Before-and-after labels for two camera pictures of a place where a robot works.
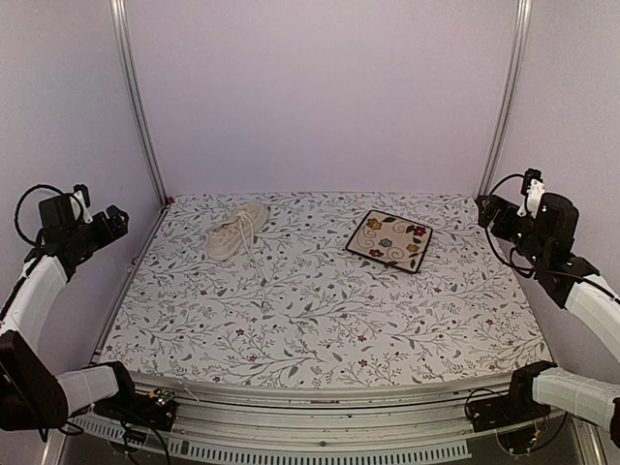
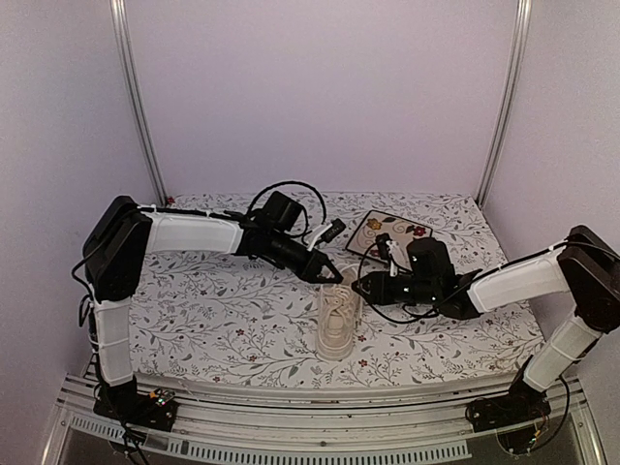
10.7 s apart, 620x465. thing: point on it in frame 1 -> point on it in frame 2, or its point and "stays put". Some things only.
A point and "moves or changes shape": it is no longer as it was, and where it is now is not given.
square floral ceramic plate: [391, 240] stays put
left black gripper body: [101, 237] -> [277, 253]
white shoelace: [247, 220] moves or changes shape
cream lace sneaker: [224, 238] moves or changes shape
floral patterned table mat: [297, 308] stays put
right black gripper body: [532, 245] -> [420, 292]
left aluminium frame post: [120, 14] stays put
